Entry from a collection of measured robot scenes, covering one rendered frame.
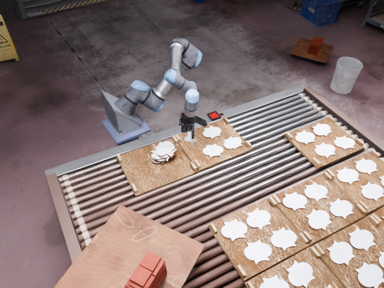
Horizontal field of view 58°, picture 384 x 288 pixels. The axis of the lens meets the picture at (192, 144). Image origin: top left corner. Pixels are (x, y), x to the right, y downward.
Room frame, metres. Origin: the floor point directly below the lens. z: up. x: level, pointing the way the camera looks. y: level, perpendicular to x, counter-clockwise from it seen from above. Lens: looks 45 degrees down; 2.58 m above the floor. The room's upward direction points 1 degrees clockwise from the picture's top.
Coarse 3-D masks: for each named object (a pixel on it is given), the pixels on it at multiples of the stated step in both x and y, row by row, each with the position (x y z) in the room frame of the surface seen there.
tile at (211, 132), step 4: (208, 128) 1.82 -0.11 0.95; (212, 128) 1.82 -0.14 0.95; (216, 128) 1.83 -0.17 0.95; (204, 132) 1.78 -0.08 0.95; (208, 132) 1.78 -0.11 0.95; (212, 132) 1.78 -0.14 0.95; (216, 132) 1.78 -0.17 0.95; (220, 132) 1.78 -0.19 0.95; (204, 136) 1.75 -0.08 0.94; (208, 136) 1.74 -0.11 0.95; (212, 136) 1.74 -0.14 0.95; (216, 136) 1.75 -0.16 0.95; (220, 136) 1.75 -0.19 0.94
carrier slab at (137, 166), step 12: (156, 144) 1.66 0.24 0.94; (120, 156) 1.54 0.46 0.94; (132, 156) 1.55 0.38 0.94; (144, 156) 1.55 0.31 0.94; (180, 156) 1.56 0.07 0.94; (132, 168) 1.44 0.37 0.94; (144, 168) 1.45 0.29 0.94; (156, 168) 1.45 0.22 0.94; (168, 168) 1.45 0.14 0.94; (180, 168) 1.45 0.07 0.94; (192, 168) 1.46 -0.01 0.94; (132, 180) 1.35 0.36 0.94; (144, 180) 1.35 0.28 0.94; (156, 180) 1.35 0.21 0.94; (168, 180) 1.36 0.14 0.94; (144, 192) 1.26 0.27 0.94
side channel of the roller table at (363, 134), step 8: (304, 88) 2.33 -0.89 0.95; (312, 96) 2.24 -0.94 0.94; (320, 96) 2.23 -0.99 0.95; (320, 104) 2.16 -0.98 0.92; (328, 104) 2.13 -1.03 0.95; (328, 112) 2.08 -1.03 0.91; (336, 112) 2.03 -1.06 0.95; (344, 120) 1.95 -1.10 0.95; (352, 120) 1.95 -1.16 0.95; (352, 128) 1.88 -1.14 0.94; (360, 128) 1.86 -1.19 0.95; (360, 136) 1.81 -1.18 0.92; (368, 136) 1.78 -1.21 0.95; (376, 144) 1.70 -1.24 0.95
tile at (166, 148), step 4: (160, 144) 1.58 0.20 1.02; (164, 144) 1.58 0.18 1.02; (168, 144) 1.58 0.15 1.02; (172, 144) 1.59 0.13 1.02; (156, 148) 1.55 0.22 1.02; (160, 148) 1.55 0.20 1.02; (164, 148) 1.55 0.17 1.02; (168, 148) 1.55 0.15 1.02; (172, 148) 1.55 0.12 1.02; (156, 152) 1.51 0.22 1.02; (160, 152) 1.51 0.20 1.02; (164, 152) 1.51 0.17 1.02; (168, 152) 1.51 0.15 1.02; (160, 156) 1.48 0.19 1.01; (164, 156) 1.49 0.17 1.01
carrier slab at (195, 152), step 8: (200, 128) 1.83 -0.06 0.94; (224, 128) 1.84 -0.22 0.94; (232, 128) 1.84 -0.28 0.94; (184, 136) 1.75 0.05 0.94; (200, 136) 1.75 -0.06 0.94; (224, 136) 1.76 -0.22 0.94; (232, 136) 1.76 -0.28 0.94; (240, 136) 1.76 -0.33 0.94; (184, 144) 1.67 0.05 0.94; (200, 144) 1.67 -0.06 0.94; (208, 144) 1.68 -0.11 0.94; (216, 144) 1.68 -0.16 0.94; (192, 152) 1.60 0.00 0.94; (200, 152) 1.60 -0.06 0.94; (224, 152) 1.60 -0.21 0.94; (232, 152) 1.61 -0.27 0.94; (240, 152) 1.61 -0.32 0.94; (192, 160) 1.53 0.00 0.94; (200, 160) 1.53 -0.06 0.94; (208, 160) 1.53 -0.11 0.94; (216, 160) 1.53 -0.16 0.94; (224, 160) 1.53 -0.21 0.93; (200, 168) 1.46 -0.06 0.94
